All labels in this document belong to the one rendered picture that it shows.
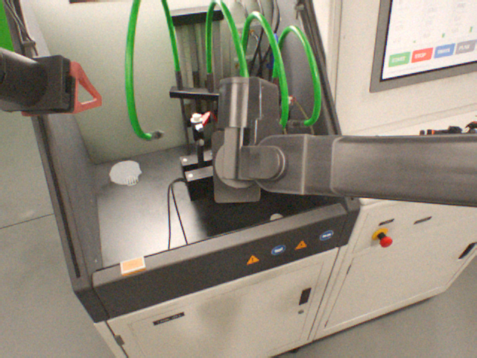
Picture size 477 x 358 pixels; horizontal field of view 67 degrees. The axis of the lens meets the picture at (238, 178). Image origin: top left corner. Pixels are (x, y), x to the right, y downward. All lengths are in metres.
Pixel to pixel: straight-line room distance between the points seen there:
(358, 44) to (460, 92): 0.43
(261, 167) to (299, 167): 0.04
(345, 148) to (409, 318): 1.68
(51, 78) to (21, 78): 0.04
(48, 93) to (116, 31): 0.58
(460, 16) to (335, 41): 0.37
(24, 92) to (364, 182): 0.39
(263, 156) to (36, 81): 0.29
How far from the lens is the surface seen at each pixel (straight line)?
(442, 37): 1.19
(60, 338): 1.94
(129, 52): 0.67
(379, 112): 1.14
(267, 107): 0.41
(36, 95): 0.51
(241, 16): 1.12
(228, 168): 0.40
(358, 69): 1.04
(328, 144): 0.33
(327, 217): 0.92
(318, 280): 1.19
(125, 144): 1.25
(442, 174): 0.31
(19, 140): 3.06
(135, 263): 0.84
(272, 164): 0.34
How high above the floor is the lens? 1.65
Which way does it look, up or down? 45 degrees down
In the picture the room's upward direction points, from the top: straight up
